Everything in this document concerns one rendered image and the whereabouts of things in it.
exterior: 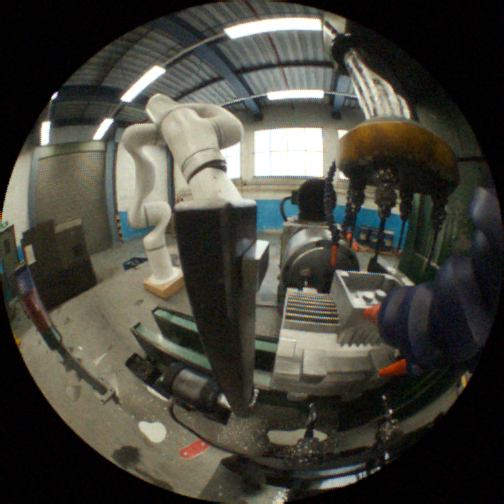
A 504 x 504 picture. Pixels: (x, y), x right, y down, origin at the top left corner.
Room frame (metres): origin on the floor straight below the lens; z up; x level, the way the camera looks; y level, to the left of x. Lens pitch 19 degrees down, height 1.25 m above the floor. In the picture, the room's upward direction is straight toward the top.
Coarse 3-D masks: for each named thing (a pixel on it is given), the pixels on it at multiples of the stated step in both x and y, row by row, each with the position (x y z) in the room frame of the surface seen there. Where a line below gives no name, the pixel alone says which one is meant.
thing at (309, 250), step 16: (304, 240) 0.38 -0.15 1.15; (320, 240) 0.36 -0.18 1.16; (288, 256) 0.38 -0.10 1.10; (304, 256) 0.36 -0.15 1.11; (320, 256) 0.35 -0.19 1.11; (352, 256) 0.32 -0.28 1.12; (288, 272) 0.38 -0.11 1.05; (304, 272) 0.34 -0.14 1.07; (320, 272) 0.35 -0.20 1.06; (320, 288) 0.35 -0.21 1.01
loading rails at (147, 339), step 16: (160, 320) 0.30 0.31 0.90; (176, 320) 0.30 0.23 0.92; (192, 320) 0.30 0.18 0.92; (144, 336) 0.20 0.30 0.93; (160, 336) 0.22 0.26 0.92; (176, 336) 0.29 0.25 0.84; (192, 336) 0.27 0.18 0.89; (256, 336) 0.25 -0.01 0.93; (160, 352) 0.18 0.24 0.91; (176, 352) 0.18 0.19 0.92; (192, 352) 0.19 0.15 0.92; (256, 352) 0.22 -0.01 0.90; (272, 352) 0.21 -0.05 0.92; (192, 368) 0.15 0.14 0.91; (208, 368) 0.16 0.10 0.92; (256, 368) 0.22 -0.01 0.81; (272, 368) 0.20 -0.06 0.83; (256, 384) 0.12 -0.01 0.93; (256, 400) 0.11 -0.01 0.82; (272, 400) 0.10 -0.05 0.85; (288, 400) 0.09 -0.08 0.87; (304, 400) 0.08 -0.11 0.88; (320, 400) 0.07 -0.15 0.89; (336, 400) 0.06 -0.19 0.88; (304, 416) 0.05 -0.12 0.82
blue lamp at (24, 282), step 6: (24, 270) 0.01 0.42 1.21; (18, 276) -0.01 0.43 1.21; (24, 276) 0.01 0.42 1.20; (30, 276) 0.03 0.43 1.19; (18, 282) -0.02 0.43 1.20; (24, 282) 0.00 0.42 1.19; (30, 282) 0.02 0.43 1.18; (18, 288) -0.02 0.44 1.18; (24, 288) -0.01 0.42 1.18; (30, 288) 0.01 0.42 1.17; (24, 294) -0.01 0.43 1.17
